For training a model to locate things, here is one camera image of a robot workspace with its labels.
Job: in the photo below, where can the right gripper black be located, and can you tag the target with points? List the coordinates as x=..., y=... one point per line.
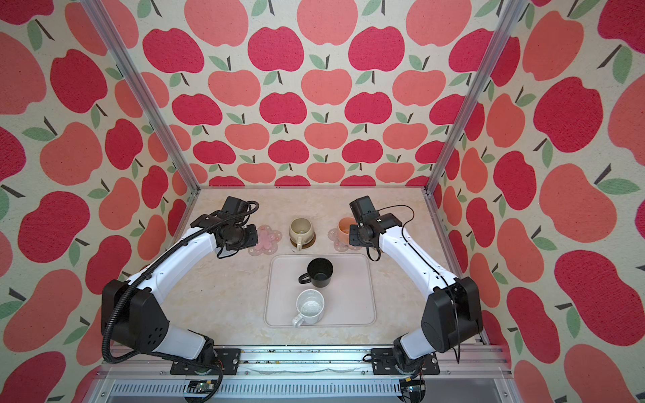
x=353, y=235

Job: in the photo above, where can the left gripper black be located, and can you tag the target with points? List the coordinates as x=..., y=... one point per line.
x=254, y=238

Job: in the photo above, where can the peach pink mug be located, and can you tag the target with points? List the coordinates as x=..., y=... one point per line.
x=343, y=229

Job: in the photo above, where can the pink flower coaster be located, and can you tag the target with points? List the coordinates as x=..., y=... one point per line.
x=268, y=241
x=338, y=246

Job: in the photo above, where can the black mug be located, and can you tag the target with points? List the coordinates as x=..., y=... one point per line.
x=319, y=273

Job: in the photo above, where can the brown wooden round coaster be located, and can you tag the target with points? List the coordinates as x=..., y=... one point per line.
x=304, y=245

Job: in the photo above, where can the beige mug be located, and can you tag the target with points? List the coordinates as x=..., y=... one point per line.
x=301, y=231

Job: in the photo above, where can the white mug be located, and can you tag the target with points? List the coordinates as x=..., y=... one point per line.
x=310, y=306

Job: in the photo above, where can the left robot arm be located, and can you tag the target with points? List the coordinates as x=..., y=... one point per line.
x=133, y=321

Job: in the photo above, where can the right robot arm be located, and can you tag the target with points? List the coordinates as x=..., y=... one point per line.
x=452, y=313

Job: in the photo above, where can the clear plastic tray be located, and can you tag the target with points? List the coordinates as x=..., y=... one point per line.
x=348, y=298

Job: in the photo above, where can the left aluminium corner post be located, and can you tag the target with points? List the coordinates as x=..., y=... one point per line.
x=109, y=34

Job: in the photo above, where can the aluminium corner post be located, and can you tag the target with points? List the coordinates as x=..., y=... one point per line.
x=507, y=23
x=109, y=34

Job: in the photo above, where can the right aluminium corner post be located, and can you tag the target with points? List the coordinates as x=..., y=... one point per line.
x=507, y=23

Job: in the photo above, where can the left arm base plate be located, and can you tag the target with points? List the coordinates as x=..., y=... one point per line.
x=227, y=360

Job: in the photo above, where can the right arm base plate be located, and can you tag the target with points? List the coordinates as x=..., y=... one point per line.
x=383, y=362

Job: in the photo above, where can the aluminium front rail frame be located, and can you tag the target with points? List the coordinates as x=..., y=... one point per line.
x=326, y=373

